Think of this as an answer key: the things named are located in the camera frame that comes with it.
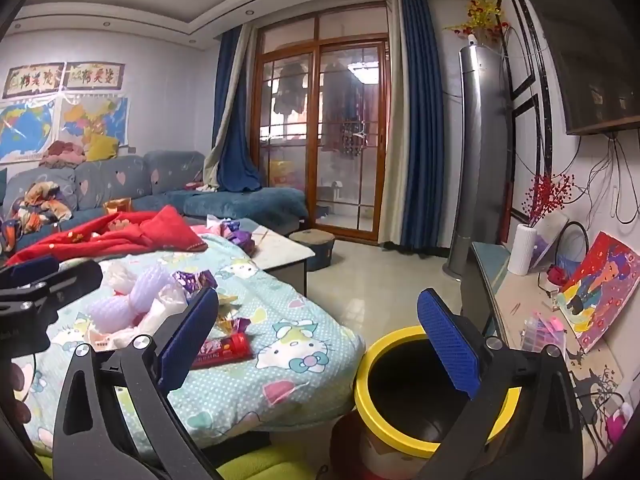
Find yellow red artificial flowers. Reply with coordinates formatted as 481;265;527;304
445;0;511;43

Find hanging sock drying rack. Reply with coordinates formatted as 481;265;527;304
339;119;365;158

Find yellow cushion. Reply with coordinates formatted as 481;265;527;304
85;132;121;162

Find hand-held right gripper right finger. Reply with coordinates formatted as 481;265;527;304
416;287;584;480

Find red berry branches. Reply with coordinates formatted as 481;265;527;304
521;172;576;228

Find wall television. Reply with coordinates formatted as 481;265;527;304
522;0;640;136

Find black hanging cable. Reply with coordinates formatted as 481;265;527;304
607;132;640;226

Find purple foil wrapper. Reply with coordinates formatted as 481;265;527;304
172;270;218;293

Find wooden glass sliding door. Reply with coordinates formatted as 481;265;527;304
252;2;391;246

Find pink toy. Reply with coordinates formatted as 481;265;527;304
605;402;636;441

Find world map poster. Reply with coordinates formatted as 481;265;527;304
0;100;56;163

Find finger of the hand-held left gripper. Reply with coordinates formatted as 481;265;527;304
0;256;60;290
0;259;104;312

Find clear bead organizer box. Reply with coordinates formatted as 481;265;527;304
520;310;566;356

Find red cloth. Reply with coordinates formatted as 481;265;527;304
5;206;208;267

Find country map poster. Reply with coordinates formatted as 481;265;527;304
60;94;130;148

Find grey tower air conditioner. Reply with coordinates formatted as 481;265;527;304
445;42;513;281

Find white crumpled tissue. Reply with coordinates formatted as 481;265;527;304
145;284;188;332

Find colourful patterned clothes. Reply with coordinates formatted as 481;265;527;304
7;180;76;236

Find black wire hoop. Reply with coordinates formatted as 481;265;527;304
555;220;591;271

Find blue curtain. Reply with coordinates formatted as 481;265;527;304
377;0;446;256
202;25;263;193

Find white foam fruit net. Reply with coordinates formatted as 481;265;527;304
90;265;175;333

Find purple shiny wrapping pile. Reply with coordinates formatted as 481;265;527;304
220;217;258;253

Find television stand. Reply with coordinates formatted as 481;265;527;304
460;240;631;461

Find person's left hand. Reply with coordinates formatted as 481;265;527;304
0;360;32;428

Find blue heart-print sofa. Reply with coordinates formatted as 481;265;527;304
0;150;308;251

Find white-top coffee table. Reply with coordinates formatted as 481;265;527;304
240;217;315;298

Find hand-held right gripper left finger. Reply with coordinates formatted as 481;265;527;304
51;286;223;480

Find cartoon cat printed blanket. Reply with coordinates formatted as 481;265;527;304
10;232;367;461

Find red tube snack package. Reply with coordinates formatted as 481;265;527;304
190;332;254;370

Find pink clothes pile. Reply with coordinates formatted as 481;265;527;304
40;140;88;168

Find white ribbed vase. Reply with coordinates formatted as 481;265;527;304
507;223;537;276

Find white drawing board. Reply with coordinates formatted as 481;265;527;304
530;212;571;268

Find red yellow carton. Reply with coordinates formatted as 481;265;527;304
270;159;297;187

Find colourful canvas painting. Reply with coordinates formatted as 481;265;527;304
556;231;640;356

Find yellow-rimmed black bin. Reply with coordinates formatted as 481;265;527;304
330;325;523;480

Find framed calligraphy picture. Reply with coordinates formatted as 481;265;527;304
65;61;126;92
2;62;66;99

